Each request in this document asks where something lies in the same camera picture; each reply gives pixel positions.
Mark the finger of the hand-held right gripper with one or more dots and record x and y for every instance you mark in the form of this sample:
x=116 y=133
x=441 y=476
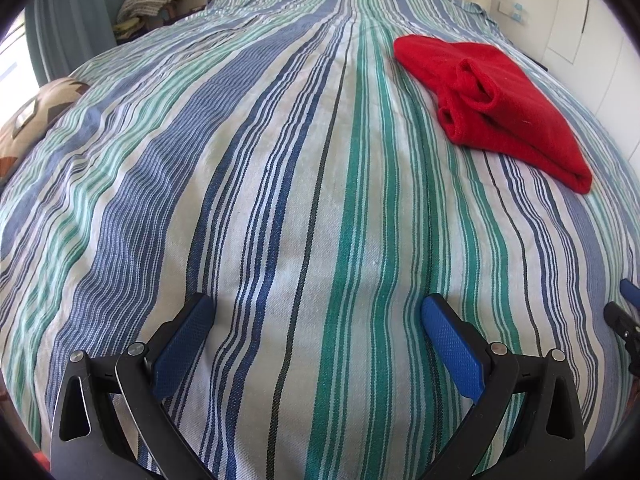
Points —
x=625 y=330
x=631 y=292

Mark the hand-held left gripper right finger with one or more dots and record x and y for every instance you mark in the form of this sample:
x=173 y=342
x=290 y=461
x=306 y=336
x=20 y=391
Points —
x=450 y=345

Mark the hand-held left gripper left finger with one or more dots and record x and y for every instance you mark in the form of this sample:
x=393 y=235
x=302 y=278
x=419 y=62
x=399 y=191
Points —
x=185 y=345

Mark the red knit sweater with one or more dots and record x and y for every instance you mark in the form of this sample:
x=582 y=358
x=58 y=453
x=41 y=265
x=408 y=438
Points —
x=515 y=110

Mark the striped bed sheet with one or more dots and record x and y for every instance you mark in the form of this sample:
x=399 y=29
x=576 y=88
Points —
x=250 y=185

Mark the patterned pillow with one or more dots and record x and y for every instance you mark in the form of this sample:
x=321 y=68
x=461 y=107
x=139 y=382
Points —
x=35 y=115

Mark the teal curtain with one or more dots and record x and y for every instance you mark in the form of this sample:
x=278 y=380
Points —
x=65 y=35

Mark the white wall socket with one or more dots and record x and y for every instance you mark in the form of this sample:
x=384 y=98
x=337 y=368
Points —
x=510 y=11

